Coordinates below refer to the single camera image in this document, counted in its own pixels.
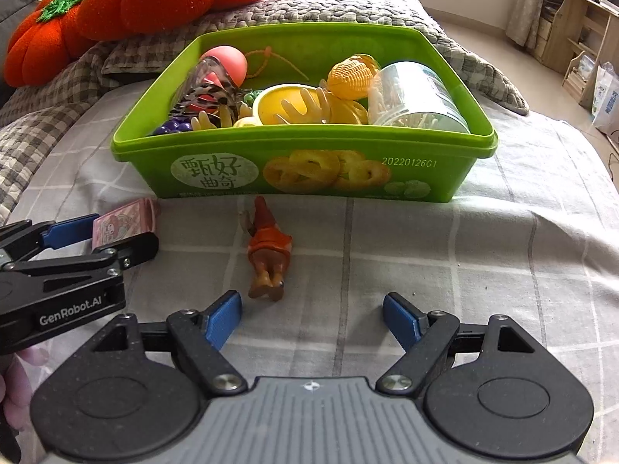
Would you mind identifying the pink card pack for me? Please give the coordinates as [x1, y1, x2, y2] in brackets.
[92, 198, 161, 252]

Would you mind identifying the clear cotton swab jar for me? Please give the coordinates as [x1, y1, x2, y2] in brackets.
[368, 62, 471, 133]

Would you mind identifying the beige curtain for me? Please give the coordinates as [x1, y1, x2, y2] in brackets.
[505, 0, 545, 49]

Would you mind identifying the black patterned hair clip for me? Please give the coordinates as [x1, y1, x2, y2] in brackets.
[169, 57, 250, 121]

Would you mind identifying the orange toy figurine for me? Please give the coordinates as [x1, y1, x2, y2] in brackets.
[240, 196, 293, 302]

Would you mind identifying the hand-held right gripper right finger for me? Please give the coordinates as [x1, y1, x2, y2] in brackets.
[376, 292, 536, 396]

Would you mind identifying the grey checked quilt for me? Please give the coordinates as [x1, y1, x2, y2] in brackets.
[0, 34, 194, 213]

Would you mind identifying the person's left hand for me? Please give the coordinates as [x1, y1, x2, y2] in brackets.
[0, 343, 54, 445]

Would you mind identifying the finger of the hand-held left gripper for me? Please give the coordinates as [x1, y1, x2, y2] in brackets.
[0, 233, 160, 280]
[0, 213, 101, 266]

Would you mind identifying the green plastic box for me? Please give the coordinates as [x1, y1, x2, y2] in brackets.
[111, 22, 499, 204]

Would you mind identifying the yellow toy bowl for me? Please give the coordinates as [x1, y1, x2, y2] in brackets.
[234, 84, 334, 127]

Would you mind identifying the purple grape toy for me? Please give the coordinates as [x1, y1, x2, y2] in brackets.
[152, 118, 194, 137]

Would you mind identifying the small orange pumpkin cushion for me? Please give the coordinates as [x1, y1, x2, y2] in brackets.
[4, 0, 107, 88]

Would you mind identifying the thin orange cord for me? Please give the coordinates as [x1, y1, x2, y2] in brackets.
[246, 46, 310, 82]

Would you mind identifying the yellow corn toy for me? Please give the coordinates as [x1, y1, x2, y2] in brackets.
[327, 54, 383, 100]

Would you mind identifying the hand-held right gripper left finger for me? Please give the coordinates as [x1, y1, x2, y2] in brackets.
[92, 291, 248, 396]

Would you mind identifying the wooden shelf unit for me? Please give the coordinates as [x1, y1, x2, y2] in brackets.
[529, 0, 619, 107]

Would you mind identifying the grey grid bedsheet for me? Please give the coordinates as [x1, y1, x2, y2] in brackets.
[0, 82, 619, 464]

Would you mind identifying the grey pebble-quilted blanket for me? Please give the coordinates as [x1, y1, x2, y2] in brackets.
[104, 0, 530, 117]

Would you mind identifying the pink pig toy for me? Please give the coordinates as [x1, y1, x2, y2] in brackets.
[196, 45, 250, 88]

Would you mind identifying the white paper bag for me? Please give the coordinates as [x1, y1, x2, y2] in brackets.
[591, 62, 619, 133]

